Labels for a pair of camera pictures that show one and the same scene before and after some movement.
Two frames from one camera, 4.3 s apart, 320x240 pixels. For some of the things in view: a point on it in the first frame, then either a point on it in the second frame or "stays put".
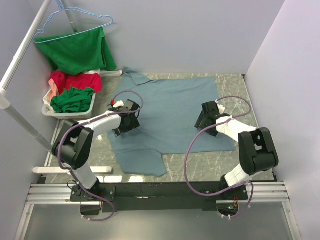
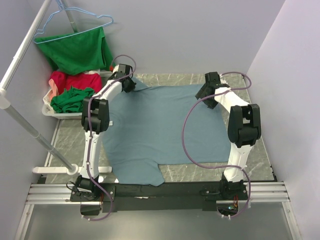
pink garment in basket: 55,89 stays put
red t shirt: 64,80 stays put
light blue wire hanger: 68,8 stays put
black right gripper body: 204,124 → 202,93
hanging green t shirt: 81,52 stays put
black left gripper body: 133,124 → 131,85
